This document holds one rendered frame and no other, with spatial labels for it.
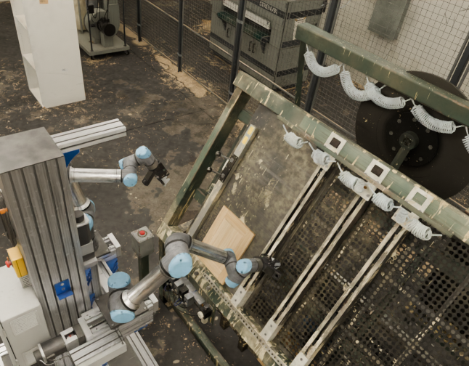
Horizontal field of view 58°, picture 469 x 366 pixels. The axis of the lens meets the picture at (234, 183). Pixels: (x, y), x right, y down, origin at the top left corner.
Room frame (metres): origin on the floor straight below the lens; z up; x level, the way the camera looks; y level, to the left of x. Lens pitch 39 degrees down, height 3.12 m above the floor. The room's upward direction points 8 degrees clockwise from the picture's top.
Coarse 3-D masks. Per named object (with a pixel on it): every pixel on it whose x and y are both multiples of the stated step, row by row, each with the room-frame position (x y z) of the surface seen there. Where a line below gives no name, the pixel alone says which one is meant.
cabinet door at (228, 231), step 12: (228, 216) 1.98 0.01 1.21; (216, 228) 1.96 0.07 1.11; (228, 228) 1.93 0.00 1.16; (240, 228) 1.89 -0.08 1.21; (204, 240) 1.94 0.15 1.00; (216, 240) 1.91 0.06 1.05; (228, 240) 1.87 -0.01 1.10; (240, 240) 1.84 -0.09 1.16; (240, 252) 1.78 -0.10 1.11; (216, 264) 1.80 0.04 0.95; (216, 276) 1.74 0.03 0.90
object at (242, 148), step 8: (248, 128) 2.31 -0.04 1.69; (256, 128) 2.29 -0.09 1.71; (248, 136) 2.27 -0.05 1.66; (240, 144) 2.26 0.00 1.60; (248, 144) 2.26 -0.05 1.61; (240, 152) 2.22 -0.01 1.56; (232, 168) 2.18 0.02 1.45; (216, 184) 2.15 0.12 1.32; (224, 184) 2.15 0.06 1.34; (216, 192) 2.12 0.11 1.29; (208, 200) 2.10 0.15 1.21; (216, 200) 2.11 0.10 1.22; (208, 208) 2.07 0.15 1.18; (200, 216) 2.05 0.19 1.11; (192, 224) 2.04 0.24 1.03; (200, 224) 2.03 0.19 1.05; (192, 232) 2.00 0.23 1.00
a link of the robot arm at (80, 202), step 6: (72, 186) 1.80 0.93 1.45; (78, 186) 1.84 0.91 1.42; (72, 192) 1.79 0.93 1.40; (78, 192) 1.82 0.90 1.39; (72, 198) 1.79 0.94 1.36; (78, 198) 1.81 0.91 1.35; (84, 198) 1.84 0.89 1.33; (78, 204) 1.80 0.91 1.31; (84, 204) 1.82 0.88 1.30; (90, 204) 1.85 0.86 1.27; (84, 210) 1.80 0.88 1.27; (90, 210) 1.83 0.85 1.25
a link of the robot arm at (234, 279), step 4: (228, 264) 1.50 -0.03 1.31; (232, 264) 1.50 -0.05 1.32; (228, 268) 1.48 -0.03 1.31; (232, 268) 1.48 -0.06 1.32; (228, 272) 1.46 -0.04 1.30; (232, 272) 1.45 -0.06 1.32; (236, 272) 1.44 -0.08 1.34; (228, 276) 1.45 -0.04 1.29; (232, 276) 1.43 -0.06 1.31; (236, 276) 1.42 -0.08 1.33; (240, 276) 1.42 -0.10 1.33; (228, 280) 1.42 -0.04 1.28; (232, 280) 1.42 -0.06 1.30; (236, 280) 1.41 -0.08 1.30; (240, 280) 1.42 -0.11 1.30; (228, 284) 1.41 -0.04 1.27; (232, 284) 1.41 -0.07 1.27; (236, 284) 1.41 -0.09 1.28
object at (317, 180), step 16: (336, 160) 1.91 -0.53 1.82; (320, 176) 1.85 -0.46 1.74; (304, 192) 1.83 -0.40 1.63; (304, 208) 1.79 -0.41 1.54; (288, 224) 1.74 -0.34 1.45; (272, 240) 1.71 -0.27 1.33; (272, 256) 1.67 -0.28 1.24; (256, 272) 1.61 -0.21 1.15; (240, 288) 1.58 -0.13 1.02; (240, 304) 1.53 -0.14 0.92
